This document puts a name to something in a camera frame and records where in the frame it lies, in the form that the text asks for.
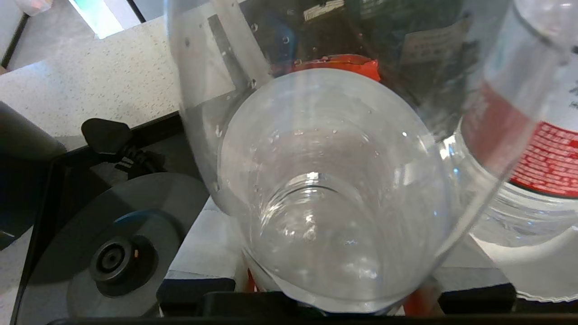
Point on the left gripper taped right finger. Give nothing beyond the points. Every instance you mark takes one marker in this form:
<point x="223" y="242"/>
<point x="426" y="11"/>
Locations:
<point x="474" y="266"/>

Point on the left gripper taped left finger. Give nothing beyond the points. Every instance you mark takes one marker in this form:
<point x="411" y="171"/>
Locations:
<point x="203" y="243"/>

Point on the red cap water bottle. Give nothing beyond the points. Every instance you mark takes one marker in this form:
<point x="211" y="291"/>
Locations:
<point x="334" y="189"/>
<point x="551" y="158"/>

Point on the black electric kettle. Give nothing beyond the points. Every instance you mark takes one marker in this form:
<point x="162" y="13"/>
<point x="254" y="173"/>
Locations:
<point x="27" y="135"/>

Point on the black round kettle base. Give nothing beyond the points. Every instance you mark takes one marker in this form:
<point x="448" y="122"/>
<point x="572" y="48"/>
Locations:
<point x="90" y="225"/>

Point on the black power plug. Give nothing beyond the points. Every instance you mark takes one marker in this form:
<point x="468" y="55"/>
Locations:
<point x="108" y="135"/>

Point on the black box with sachets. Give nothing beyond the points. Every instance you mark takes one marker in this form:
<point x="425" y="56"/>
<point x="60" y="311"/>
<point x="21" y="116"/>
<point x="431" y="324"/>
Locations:
<point x="420" y="81"/>

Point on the red snack packet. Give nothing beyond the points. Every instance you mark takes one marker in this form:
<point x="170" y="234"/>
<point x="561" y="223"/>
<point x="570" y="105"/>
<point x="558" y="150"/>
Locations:
<point x="338" y="64"/>

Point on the white round saucer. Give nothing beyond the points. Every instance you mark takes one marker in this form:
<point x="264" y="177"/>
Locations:
<point x="542" y="271"/>

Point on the white plastic bag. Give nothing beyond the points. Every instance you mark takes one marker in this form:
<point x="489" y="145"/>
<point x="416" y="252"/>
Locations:
<point x="31" y="5"/>

